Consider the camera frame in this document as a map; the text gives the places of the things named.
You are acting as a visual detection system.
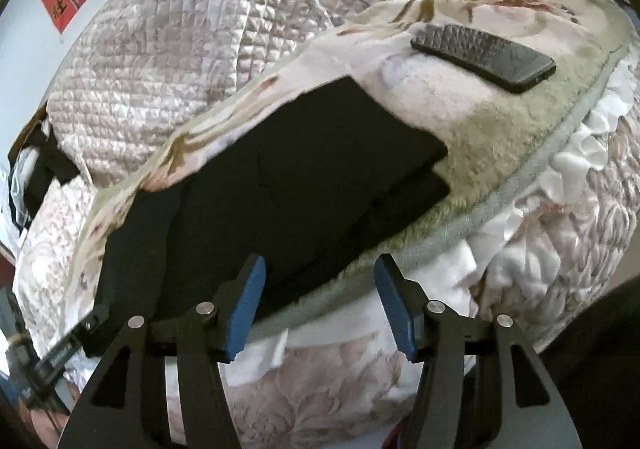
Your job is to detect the black pants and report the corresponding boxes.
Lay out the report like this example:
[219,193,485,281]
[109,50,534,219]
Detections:
[82,75,451,357]

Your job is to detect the phone in black case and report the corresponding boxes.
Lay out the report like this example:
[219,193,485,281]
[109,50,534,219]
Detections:
[410,24,558,95]

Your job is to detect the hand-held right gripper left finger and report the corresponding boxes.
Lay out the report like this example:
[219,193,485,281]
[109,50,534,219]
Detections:
[59,254,267,449]

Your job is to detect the dark cloth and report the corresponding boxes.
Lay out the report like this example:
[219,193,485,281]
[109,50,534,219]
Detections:
[7,122,82,232]

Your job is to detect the white cloth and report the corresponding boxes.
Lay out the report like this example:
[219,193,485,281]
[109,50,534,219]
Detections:
[6,154,38,230]

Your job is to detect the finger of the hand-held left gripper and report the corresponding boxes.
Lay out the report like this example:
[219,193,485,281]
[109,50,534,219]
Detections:
[60,301,111,357]

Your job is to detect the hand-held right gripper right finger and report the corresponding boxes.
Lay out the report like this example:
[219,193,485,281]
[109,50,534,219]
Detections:
[374,253,583,449]

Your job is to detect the fleece floral blanket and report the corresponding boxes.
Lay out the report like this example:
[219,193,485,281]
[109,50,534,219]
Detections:
[65,0,635,330]

